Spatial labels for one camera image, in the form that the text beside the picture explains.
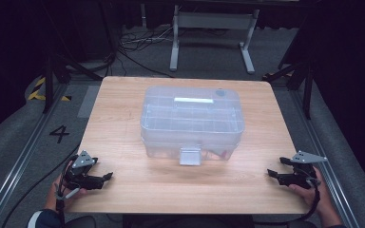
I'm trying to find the clear plastic storage box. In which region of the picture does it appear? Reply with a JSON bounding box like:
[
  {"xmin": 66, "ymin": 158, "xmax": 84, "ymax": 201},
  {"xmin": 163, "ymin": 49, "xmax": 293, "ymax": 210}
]
[{"xmin": 140, "ymin": 85, "xmax": 246, "ymax": 167}]

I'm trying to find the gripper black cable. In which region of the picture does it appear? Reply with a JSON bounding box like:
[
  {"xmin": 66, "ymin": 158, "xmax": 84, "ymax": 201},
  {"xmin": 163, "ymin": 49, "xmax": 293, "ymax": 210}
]
[
  {"xmin": 54, "ymin": 154, "xmax": 81, "ymax": 228},
  {"xmin": 252, "ymin": 176, "xmax": 322, "ymax": 226}
]

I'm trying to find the grey metal stand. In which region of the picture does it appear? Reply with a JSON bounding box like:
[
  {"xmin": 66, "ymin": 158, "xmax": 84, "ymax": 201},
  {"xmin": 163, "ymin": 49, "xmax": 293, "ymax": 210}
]
[{"xmin": 169, "ymin": 4, "xmax": 260, "ymax": 76}]

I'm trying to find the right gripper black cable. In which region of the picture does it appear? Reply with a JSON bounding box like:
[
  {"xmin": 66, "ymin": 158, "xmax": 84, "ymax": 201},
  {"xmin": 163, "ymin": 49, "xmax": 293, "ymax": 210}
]
[{"xmin": 252, "ymin": 176, "xmax": 322, "ymax": 226}]

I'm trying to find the black metal stand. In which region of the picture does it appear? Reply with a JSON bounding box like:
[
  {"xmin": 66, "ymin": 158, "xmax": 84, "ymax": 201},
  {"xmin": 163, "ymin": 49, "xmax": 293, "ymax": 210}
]
[
  {"xmin": 261, "ymin": 59, "xmax": 316, "ymax": 121},
  {"xmin": 42, "ymin": 51, "xmax": 105, "ymax": 115}
]

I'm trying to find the bundle of floor cables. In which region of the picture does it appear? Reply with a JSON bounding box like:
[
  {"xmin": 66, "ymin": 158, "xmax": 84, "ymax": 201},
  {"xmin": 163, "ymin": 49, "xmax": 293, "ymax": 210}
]
[{"xmin": 106, "ymin": 26, "xmax": 176, "ymax": 79}]

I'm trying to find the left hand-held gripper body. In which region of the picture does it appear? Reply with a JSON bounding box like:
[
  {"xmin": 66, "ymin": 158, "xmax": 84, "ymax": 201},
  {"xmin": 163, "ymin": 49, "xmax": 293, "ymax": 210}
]
[{"xmin": 62, "ymin": 149, "xmax": 94, "ymax": 191}]

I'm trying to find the person's right hand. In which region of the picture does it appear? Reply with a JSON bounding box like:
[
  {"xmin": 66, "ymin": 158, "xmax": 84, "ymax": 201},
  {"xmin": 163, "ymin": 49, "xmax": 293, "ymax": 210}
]
[{"xmin": 288, "ymin": 168, "xmax": 333, "ymax": 215}]

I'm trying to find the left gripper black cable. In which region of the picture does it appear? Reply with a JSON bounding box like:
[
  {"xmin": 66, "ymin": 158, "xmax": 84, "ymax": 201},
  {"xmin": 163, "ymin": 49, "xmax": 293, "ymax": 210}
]
[{"xmin": 54, "ymin": 154, "xmax": 81, "ymax": 228}]

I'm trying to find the black floor cable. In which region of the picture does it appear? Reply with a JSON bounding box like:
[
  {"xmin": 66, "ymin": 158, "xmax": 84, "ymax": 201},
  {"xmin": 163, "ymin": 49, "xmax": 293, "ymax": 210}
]
[{"xmin": 0, "ymin": 142, "xmax": 82, "ymax": 228}]

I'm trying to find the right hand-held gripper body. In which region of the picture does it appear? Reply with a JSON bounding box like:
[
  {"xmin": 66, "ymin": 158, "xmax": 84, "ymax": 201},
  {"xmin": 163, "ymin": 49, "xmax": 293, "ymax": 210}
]
[{"xmin": 290, "ymin": 150, "xmax": 328, "ymax": 191}]

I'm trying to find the person's left hand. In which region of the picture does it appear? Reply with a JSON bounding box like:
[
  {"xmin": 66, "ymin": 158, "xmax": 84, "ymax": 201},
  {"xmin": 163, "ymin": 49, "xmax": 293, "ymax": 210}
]
[{"xmin": 44, "ymin": 176, "xmax": 88, "ymax": 213}]

